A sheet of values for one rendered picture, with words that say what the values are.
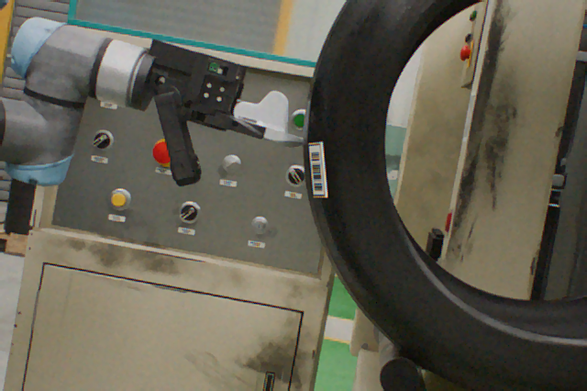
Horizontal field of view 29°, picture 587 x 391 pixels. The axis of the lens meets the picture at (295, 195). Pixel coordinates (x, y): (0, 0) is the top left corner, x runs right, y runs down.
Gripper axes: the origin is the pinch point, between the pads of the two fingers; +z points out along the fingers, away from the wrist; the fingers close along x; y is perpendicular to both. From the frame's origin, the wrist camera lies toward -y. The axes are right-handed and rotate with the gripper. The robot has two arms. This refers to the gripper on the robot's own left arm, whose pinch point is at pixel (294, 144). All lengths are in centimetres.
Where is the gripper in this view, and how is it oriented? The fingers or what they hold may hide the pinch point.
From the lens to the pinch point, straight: 135.0
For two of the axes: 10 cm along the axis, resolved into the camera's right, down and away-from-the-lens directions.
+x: 0.7, -0.3, 10.0
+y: 2.9, -9.6, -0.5
